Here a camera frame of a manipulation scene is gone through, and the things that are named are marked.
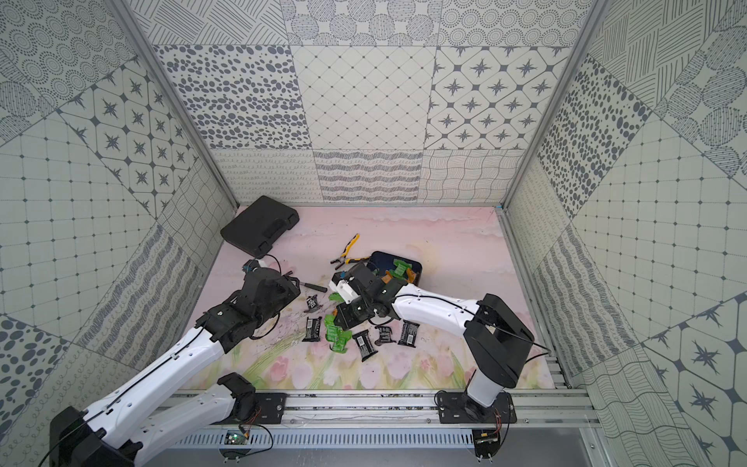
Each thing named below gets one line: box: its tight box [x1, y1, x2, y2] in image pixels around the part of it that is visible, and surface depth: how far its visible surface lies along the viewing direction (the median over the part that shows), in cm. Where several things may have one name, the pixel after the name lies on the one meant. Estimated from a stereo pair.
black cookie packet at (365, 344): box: [352, 328, 379, 362], surface depth 85 cm
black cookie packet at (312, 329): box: [301, 316, 322, 342], surface depth 88 cm
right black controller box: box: [471, 428, 501, 459], surface depth 73 cm
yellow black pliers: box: [329, 233, 371, 271], surface depth 106 cm
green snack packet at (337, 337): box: [324, 322, 353, 355], surface depth 80 cm
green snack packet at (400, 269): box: [389, 258, 413, 280], surface depth 102 cm
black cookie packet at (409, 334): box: [397, 319, 421, 349], surface depth 88 cm
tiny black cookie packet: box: [303, 293, 323, 314], surface depth 94 cm
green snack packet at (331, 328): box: [323, 314, 343, 335], surface depth 80 cm
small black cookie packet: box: [374, 325, 396, 347], surface depth 87 cm
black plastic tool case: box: [219, 194, 301, 259], surface depth 112 cm
